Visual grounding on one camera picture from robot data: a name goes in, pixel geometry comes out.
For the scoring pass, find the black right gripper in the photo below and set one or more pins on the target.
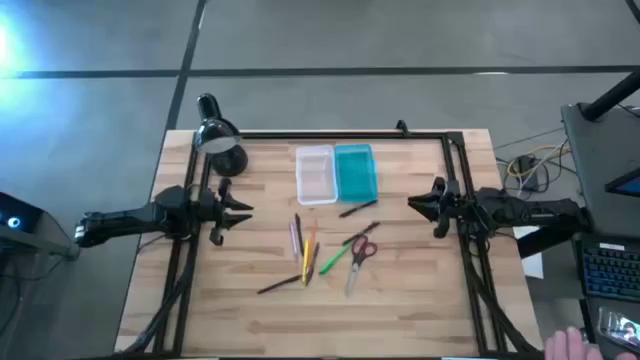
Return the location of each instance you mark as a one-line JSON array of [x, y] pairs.
[[454, 207]]

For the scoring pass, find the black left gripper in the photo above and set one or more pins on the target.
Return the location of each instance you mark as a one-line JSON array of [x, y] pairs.
[[211, 212]]

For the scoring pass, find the black pen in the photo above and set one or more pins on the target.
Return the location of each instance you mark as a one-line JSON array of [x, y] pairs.
[[361, 233], [358, 209], [299, 232]]

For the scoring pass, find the orange pencil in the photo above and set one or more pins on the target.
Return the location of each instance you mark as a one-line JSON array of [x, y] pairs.
[[313, 235]]

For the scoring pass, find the teal plastic box lid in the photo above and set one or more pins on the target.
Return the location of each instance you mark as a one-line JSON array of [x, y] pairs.
[[356, 172]]

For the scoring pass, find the dark brown pen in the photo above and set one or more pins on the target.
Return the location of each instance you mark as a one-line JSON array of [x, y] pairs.
[[279, 284]]

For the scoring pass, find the yellow marker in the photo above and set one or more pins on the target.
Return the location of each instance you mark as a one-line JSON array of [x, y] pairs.
[[305, 262]]

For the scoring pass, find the clear plastic supply box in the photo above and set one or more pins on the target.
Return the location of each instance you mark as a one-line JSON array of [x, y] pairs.
[[316, 175]]

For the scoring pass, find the brown marker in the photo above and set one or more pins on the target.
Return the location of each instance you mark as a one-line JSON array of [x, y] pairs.
[[313, 262]]

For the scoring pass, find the green marker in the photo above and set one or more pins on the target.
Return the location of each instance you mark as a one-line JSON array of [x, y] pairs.
[[334, 260]]

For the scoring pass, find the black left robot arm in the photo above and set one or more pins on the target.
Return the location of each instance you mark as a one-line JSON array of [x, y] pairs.
[[125, 220]]

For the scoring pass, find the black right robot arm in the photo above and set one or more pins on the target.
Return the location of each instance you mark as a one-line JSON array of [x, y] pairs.
[[525, 212]]

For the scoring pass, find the black desk lamp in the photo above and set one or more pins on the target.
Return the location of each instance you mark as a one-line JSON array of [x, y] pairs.
[[217, 132]]

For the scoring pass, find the black power adapter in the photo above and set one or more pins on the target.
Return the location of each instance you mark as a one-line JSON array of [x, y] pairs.
[[527, 172]]

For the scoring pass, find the black side desk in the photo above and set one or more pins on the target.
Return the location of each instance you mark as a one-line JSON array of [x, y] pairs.
[[595, 170]]

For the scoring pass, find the laptop keyboard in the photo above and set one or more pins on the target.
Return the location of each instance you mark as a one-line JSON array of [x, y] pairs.
[[610, 270]]

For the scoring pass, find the person's hand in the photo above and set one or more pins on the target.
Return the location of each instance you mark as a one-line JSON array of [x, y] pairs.
[[565, 347]]

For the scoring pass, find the tablet screen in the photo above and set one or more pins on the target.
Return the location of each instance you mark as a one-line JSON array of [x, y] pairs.
[[627, 184]]

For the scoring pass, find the black pole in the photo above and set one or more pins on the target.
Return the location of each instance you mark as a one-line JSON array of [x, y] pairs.
[[612, 95]]

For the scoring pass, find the black device with blue light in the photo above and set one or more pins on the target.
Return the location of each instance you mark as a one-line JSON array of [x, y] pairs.
[[17, 220]]

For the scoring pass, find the smartphone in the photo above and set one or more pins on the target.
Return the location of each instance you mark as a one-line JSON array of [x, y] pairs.
[[620, 327]]

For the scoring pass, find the black frame clamp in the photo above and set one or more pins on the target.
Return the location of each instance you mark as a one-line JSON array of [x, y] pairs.
[[402, 127]]

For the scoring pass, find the black aluminium table frame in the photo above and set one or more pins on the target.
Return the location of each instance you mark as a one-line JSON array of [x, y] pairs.
[[350, 135]]

